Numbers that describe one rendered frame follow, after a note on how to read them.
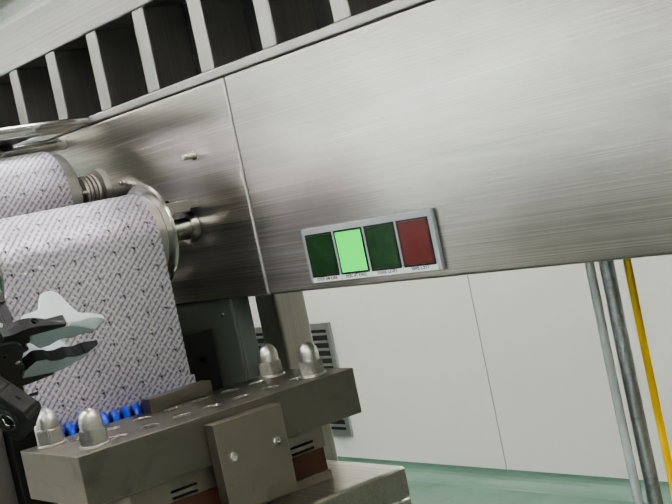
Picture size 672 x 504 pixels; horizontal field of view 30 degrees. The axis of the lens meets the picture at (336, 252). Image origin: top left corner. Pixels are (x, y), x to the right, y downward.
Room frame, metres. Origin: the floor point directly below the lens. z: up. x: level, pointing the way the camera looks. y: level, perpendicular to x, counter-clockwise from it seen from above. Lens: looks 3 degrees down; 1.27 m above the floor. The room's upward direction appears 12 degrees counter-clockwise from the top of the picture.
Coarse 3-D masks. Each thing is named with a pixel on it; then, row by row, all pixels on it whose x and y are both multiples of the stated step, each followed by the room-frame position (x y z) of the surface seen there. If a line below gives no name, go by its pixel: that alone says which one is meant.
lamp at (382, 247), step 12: (372, 228) 1.48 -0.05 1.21; (384, 228) 1.46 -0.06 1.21; (372, 240) 1.48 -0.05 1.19; (384, 240) 1.47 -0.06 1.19; (372, 252) 1.49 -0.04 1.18; (384, 252) 1.47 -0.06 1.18; (396, 252) 1.45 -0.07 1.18; (372, 264) 1.49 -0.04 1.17; (384, 264) 1.47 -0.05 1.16; (396, 264) 1.46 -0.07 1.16
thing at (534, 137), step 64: (448, 0) 1.33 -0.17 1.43; (512, 0) 1.26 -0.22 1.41; (576, 0) 1.20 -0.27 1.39; (640, 0) 1.14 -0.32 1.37; (320, 64) 1.52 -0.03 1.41; (384, 64) 1.43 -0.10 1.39; (448, 64) 1.35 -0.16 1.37; (512, 64) 1.27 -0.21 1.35; (576, 64) 1.21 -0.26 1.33; (640, 64) 1.15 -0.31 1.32; (128, 128) 1.91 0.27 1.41; (192, 128) 1.77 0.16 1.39; (256, 128) 1.65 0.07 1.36; (320, 128) 1.54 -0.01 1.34; (384, 128) 1.45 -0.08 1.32; (448, 128) 1.36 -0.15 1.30; (512, 128) 1.29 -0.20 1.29; (576, 128) 1.22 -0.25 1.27; (640, 128) 1.16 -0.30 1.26; (192, 192) 1.80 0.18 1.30; (256, 192) 1.67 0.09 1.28; (320, 192) 1.56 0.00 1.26; (384, 192) 1.46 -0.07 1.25; (448, 192) 1.38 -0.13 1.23; (512, 192) 1.30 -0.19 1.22; (576, 192) 1.23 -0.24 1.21; (640, 192) 1.17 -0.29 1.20; (192, 256) 1.83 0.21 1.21; (256, 256) 1.70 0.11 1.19; (448, 256) 1.39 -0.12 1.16; (512, 256) 1.32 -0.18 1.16; (576, 256) 1.25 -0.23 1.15; (640, 256) 1.19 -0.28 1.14
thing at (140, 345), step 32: (128, 256) 1.67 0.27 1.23; (160, 256) 1.70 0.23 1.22; (32, 288) 1.59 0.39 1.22; (64, 288) 1.61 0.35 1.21; (96, 288) 1.64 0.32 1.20; (128, 288) 1.67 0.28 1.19; (160, 288) 1.69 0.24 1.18; (128, 320) 1.66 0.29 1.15; (160, 320) 1.69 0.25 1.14; (96, 352) 1.63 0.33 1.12; (128, 352) 1.65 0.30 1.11; (160, 352) 1.68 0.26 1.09; (32, 384) 1.57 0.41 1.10; (64, 384) 1.59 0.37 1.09; (96, 384) 1.62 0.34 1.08; (128, 384) 1.65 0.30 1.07
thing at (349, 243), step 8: (344, 232) 1.52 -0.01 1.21; (352, 232) 1.51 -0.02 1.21; (336, 240) 1.54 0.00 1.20; (344, 240) 1.53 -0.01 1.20; (352, 240) 1.51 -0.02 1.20; (360, 240) 1.50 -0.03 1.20; (344, 248) 1.53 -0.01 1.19; (352, 248) 1.52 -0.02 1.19; (360, 248) 1.50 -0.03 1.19; (344, 256) 1.53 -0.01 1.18; (352, 256) 1.52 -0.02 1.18; (360, 256) 1.51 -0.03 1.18; (344, 264) 1.53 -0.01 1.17; (352, 264) 1.52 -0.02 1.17; (360, 264) 1.51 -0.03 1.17
